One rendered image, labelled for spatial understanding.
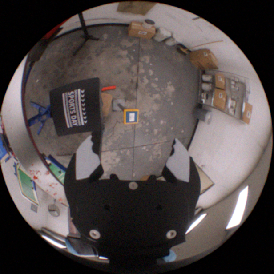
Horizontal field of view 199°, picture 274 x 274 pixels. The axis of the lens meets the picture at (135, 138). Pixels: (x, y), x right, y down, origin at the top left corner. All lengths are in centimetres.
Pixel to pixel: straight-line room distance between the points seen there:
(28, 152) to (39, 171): 4
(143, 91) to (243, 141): 319
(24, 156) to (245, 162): 342
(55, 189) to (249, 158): 340
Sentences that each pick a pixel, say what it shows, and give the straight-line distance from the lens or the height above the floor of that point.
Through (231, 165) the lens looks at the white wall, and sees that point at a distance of 331.
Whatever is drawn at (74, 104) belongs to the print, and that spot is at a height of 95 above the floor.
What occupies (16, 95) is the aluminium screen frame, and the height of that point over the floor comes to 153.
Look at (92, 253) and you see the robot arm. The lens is 57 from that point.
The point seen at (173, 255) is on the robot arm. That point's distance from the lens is 28.
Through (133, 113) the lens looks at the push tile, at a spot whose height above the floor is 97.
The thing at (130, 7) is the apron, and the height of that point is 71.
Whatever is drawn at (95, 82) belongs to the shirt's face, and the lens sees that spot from 67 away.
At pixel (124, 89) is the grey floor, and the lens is 163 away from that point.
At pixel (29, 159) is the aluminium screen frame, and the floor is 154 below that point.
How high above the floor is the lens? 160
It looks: 55 degrees down
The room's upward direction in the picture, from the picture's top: 148 degrees clockwise
